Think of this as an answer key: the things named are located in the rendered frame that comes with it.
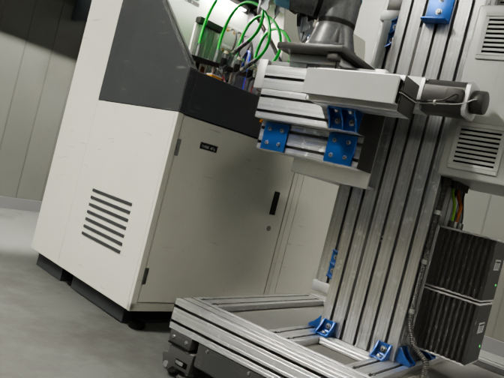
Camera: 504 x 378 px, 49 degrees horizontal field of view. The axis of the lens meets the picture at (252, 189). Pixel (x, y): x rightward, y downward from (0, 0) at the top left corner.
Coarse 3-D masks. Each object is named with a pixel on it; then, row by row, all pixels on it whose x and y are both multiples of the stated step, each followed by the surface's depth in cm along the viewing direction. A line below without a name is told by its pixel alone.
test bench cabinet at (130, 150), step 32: (96, 128) 231; (128, 128) 214; (160, 128) 199; (96, 160) 227; (128, 160) 210; (160, 160) 196; (96, 192) 222; (128, 192) 207; (160, 192) 194; (96, 224) 218; (128, 224) 203; (64, 256) 232; (96, 256) 215; (128, 256) 200; (96, 288) 211; (128, 288) 197; (128, 320) 204; (160, 320) 214
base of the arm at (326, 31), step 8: (320, 16) 163; (328, 16) 160; (320, 24) 162; (328, 24) 160; (336, 24) 160; (344, 24) 160; (352, 24) 162; (312, 32) 163; (320, 32) 160; (328, 32) 159; (336, 32) 159; (344, 32) 160; (352, 32) 163; (312, 40) 161; (320, 40) 159; (328, 40) 158; (336, 40) 160; (344, 40) 159; (352, 40) 163; (352, 48) 162
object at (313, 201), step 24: (264, 24) 274; (288, 24) 266; (360, 48) 312; (312, 192) 251; (336, 192) 264; (288, 216) 244; (312, 216) 255; (288, 240) 246; (312, 240) 258; (288, 264) 249; (312, 264) 261; (288, 288) 252
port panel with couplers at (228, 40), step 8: (232, 24) 271; (240, 24) 274; (232, 32) 272; (224, 40) 269; (232, 40) 273; (224, 48) 267; (232, 56) 274; (240, 56) 274; (216, 72) 269; (224, 80) 274
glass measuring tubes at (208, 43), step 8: (200, 16) 253; (200, 24) 254; (208, 24) 256; (216, 24) 259; (200, 32) 255; (208, 32) 261; (216, 32) 262; (192, 40) 255; (208, 40) 259; (216, 40) 262; (192, 48) 256; (200, 48) 257; (208, 48) 260; (200, 56) 257; (208, 56) 263; (200, 64) 261; (208, 72) 262
